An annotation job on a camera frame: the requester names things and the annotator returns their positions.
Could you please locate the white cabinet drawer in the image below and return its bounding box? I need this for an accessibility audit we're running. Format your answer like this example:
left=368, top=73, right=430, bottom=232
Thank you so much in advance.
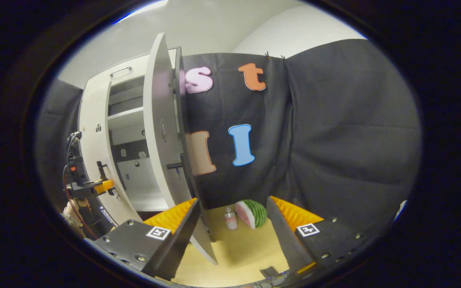
left=88, top=48, right=179, bottom=89

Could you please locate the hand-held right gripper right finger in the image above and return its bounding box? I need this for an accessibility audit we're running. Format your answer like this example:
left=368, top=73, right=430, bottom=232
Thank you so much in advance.
left=266, top=196, right=369, bottom=280

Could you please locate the red cable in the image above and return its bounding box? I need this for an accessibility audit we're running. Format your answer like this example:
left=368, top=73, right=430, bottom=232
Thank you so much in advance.
left=62, top=164, right=100, bottom=240

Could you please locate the small pink bottle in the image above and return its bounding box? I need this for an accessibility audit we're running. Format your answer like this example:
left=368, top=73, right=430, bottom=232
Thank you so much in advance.
left=224, top=206, right=238, bottom=230

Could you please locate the white cabinet door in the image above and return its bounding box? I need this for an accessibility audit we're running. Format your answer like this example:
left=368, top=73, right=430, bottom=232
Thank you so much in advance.
left=143, top=33, right=219, bottom=265
left=78, top=78, right=143, bottom=226

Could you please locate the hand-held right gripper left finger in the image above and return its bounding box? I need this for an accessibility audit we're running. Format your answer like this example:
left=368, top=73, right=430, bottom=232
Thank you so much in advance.
left=84, top=197, right=201, bottom=282

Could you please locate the white double-door shoe cabinet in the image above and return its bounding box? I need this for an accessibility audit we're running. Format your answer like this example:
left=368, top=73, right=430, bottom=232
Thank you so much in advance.
left=78, top=33, right=219, bottom=265

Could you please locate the black backdrop cloth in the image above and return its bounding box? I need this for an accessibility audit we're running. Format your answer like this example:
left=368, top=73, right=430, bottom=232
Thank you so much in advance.
left=180, top=39, right=422, bottom=240
left=36, top=78, right=84, bottom=208

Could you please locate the watermelon slice toy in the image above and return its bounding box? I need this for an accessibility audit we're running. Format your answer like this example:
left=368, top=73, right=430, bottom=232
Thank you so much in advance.
left=235, top=200, right=268, bottom=230

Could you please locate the white cabinet shelf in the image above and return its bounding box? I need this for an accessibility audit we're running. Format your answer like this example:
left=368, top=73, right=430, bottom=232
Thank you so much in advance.
left=108, top=106, right=145, bottom=130

